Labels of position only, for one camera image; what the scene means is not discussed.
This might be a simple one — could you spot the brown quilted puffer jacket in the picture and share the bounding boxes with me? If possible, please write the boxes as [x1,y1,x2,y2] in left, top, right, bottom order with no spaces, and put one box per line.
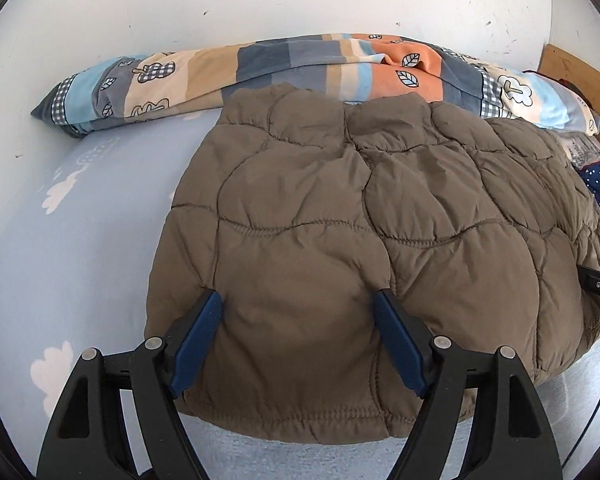
[145,84,600,444]

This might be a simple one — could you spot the grey patterned pillow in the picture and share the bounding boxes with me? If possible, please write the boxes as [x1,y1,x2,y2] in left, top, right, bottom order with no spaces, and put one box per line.
[558,131,600,170]

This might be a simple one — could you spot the light blue cloud bedsheet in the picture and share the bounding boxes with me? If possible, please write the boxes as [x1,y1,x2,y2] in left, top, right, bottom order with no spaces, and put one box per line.
[0,110,600,479]

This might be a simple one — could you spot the colourful patchwork rolled duvet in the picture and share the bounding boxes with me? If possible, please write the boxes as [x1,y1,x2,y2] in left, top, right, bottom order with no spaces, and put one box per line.
[31,34,600,139]

